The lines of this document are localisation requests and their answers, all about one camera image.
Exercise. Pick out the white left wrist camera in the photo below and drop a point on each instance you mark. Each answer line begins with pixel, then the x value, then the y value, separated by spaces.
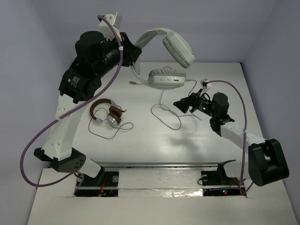
pixel 114 19

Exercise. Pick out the brown over-ear headphones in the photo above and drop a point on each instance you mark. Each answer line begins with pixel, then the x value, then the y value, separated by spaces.
pixel 114 115

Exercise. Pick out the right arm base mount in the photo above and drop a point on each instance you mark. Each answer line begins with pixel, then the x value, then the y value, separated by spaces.
pixel 217 183

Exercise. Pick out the aluminium rail front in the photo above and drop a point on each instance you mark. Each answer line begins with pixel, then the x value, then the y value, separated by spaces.
pixel 154 165

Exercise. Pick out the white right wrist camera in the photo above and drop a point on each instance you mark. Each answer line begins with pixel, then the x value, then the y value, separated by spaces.
pixel 205 86

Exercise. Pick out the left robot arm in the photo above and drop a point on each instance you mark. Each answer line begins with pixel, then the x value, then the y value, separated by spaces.
pixel 96 56

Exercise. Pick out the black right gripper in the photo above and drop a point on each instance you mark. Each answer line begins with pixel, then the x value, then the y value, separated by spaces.
pixel 184 104

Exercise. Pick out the white over-ear headphones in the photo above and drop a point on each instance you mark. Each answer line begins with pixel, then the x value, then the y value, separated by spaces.
pixel 176 49

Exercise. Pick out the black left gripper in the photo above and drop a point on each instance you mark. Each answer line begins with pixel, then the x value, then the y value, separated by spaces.
pixel 128 50

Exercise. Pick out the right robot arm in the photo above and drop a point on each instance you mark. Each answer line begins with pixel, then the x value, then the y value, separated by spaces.
pixel 266 160

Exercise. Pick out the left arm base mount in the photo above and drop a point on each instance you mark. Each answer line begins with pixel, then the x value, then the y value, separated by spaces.
pixel 108 187

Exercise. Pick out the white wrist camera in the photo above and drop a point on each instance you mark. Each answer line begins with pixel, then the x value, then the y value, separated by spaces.
pixel 114 19
pixel 205 86

